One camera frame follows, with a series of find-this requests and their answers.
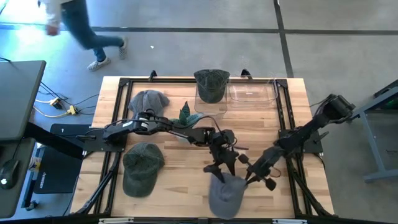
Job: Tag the dark green baseball cap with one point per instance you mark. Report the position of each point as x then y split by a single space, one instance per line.
141 171
211 87

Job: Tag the grey metal cart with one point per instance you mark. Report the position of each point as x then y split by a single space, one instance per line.
373 146

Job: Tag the black frame clamp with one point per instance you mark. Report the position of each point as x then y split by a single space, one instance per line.
152 75
246 73

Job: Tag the clear plastic bin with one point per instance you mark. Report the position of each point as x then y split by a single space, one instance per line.
211 109
252 96

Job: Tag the black desk with mouse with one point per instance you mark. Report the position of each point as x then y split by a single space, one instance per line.
15 202

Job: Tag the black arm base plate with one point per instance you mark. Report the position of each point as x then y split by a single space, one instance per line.
93 144
314 146

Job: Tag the black computer mouse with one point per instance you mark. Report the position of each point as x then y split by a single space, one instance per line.
8 174

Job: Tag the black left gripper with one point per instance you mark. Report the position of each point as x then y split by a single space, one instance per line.
224 141

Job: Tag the grey baseball cap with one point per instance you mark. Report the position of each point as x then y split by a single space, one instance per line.
148 101
227 199

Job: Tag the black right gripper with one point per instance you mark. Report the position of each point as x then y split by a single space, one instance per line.
265 161

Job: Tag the black desk beam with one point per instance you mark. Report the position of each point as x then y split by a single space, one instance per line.
53 140

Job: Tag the white frame bracket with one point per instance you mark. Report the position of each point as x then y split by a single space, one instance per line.
289 221
116 220

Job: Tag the person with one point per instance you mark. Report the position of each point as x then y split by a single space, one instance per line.
81 31

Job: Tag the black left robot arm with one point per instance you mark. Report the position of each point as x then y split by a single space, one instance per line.
192 135

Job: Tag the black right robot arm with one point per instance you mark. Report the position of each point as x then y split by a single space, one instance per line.
311 127

